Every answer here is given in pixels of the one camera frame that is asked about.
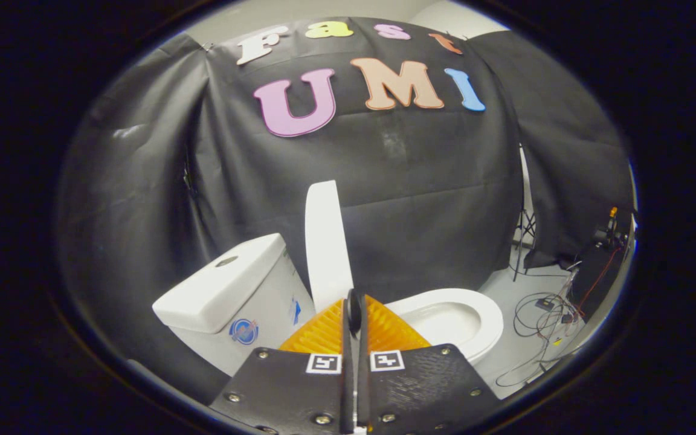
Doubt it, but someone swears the red cable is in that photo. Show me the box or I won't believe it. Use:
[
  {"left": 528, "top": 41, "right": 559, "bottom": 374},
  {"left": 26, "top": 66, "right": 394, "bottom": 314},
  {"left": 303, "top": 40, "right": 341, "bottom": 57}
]
[{"left": 578, "top": 248, "right": 620, "bottom": 303}]

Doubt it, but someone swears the plain black cloth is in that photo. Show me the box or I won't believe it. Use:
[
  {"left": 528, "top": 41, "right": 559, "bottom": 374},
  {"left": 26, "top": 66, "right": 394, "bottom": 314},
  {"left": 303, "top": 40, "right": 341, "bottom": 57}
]
[
  {"left": 55, "top": 33, "right": 216, "bottom": 405},
  {"left": 469, "top": 30, "right": 636, "bottom": 269}
]

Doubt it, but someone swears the white toilet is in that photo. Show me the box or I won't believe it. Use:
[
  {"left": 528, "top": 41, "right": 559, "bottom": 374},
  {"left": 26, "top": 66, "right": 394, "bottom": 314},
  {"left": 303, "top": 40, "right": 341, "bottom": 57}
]
[{"left": 152, "top": 233, "right": 504, "bottom": 378}]

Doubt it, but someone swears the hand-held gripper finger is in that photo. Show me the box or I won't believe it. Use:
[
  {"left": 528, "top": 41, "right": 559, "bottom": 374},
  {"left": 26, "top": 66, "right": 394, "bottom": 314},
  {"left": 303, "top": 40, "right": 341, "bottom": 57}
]
[
  {"left": 209, "top": 289, "right": 358, "bottom": 435},
  {"left": 356, "top": 290, "right": 503, "bottom": 435}
]

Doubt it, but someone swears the black backdrop cloth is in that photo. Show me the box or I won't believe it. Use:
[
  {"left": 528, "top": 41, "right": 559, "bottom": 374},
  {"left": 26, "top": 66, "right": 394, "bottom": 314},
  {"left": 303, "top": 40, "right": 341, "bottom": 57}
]
[{"left": 194, "top": 17, "right": 524, "bottom": 303}]

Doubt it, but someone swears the white toilet seat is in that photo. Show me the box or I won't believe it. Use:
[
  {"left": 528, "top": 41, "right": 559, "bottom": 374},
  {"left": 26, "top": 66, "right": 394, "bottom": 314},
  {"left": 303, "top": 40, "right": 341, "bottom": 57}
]
[{"left": 384, "top": 288, "right": 504, "bottom": 365}]

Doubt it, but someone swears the white toilet lid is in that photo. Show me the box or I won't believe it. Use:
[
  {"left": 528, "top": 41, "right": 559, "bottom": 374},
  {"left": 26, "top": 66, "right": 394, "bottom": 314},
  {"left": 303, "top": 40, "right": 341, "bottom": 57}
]
[{"left": 304, "top": 180, "right": 356, "bottom": 315}]

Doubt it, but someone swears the black light stand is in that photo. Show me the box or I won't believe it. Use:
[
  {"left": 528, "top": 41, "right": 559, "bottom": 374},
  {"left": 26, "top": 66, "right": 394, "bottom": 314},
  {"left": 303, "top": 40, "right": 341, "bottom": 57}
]
[{"left": 512, "top": 148, "right": 537, "bottom": 283}]

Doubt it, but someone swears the black orange gripper device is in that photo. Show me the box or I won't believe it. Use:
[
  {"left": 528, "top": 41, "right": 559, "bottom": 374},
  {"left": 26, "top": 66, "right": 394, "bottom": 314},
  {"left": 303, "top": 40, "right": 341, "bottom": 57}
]
[{"left": 593, "top": 207, "right": 627, "bottom": 245}]

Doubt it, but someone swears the long black cable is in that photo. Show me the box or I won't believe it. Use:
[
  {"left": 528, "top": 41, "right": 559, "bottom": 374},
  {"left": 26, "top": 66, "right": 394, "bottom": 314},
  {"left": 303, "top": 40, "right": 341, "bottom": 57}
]
[{"left": 495, "top": 338, "right": 572, "bottom": 388}]

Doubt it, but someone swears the coiled black cable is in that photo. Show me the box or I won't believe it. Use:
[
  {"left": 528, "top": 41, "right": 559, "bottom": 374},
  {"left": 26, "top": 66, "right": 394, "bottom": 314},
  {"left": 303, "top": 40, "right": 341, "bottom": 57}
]
[{"left": 514, "top": 292, "right": 569, "bottom": 339}]

